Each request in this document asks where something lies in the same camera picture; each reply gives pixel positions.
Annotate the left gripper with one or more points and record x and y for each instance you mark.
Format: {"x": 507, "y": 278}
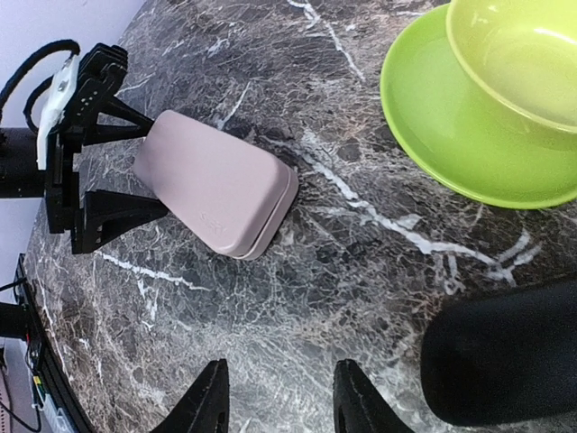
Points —
{"x": 105, "y": 215}

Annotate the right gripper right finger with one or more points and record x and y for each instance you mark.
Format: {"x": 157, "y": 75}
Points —
{"x": 358, "y": 406}

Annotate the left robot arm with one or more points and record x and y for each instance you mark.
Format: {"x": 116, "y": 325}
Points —
{"x": 19, "y": 177}

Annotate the black glasses case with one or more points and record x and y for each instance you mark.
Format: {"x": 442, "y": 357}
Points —
{"x": 503, "y": 360}

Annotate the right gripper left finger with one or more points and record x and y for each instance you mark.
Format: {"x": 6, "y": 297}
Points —
{"x": 205, "y": 405}

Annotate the black table front rail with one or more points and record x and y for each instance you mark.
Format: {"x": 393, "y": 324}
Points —
{"x": 50, "y": 386}

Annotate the green bowl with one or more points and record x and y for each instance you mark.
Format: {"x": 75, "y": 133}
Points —
{"x": 522, "y": 54}

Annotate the green plate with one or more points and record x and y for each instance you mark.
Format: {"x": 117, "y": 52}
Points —
{"x": 444, "y": 123}

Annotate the pink glasses case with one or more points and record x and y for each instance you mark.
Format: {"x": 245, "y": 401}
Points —
{"x": 231, "y": 194}

